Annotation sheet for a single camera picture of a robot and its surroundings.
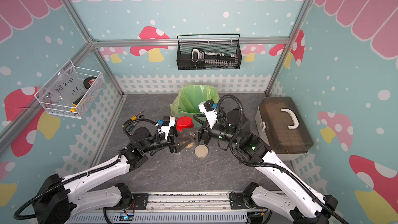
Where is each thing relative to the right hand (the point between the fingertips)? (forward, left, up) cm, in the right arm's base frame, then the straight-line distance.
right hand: (189, 124), depth 58 cm
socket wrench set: (+46, -14, -2) cm, 48 cm away
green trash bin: (+15, +4, -13) cm, 20 cm away
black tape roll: (+29, +54, -3) cm, 61 cm away
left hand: (+1, 0, -11) cm, 11 cm away
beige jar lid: (+5, -4, -36) cm, 36 cm away
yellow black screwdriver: (+31, +42, -36) cm, 63 cm away
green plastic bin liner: (+32, +3, -18) cm, 37 cm away
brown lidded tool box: (+15, -51, -26) cm, 59 cm away
